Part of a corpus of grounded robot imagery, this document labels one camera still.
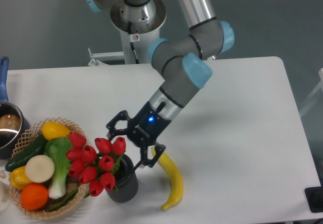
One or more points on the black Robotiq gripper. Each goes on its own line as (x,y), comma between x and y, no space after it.
(149,128)

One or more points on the red tulip bouquet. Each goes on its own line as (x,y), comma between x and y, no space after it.
(96,166)

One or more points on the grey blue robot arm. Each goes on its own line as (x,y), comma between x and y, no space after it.
(181,64)

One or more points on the dark grey ribbed vase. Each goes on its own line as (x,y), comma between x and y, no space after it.
(126,182)

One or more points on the yellow banana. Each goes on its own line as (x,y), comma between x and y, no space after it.
(176,182)

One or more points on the green bok choy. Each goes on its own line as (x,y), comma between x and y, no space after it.
(56,149)

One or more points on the yellow squash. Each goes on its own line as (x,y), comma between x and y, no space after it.
(51,130)

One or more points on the dark green cucumber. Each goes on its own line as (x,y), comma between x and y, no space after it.
(33,149)

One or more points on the white round radish slice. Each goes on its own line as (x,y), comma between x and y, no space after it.
(39,168)

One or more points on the green chili pepper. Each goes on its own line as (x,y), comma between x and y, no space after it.
(63,202)

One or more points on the orange fruit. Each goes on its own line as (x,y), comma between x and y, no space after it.
(34,196)

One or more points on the yellow bell pepper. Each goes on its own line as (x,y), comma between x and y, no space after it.
(18,178)

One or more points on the garlic clove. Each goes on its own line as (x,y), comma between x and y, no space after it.
(2,175)

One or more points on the black device at edge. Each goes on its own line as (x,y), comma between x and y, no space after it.
(314,198)

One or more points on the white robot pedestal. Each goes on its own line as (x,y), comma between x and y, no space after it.
(138,28)

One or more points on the blue handled saucepan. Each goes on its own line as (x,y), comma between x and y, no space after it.
(13,122)

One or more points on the white metal frame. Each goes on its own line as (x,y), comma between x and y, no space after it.
(312,98)

